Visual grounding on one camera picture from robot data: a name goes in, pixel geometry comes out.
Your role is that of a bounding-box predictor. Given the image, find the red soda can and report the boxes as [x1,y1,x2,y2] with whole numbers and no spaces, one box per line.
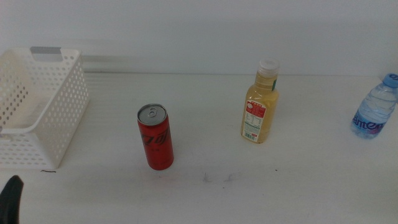
[137,103,175,171]

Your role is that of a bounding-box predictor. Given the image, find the clear water bottle blue cap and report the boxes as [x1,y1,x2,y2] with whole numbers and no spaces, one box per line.
[350,73,398,139]

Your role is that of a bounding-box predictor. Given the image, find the white perforated plastic basket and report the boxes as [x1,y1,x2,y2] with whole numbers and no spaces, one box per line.
[0,46,90,170]

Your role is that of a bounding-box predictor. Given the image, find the pale wall cable duct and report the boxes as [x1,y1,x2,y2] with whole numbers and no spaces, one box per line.
[30,46,175,74]

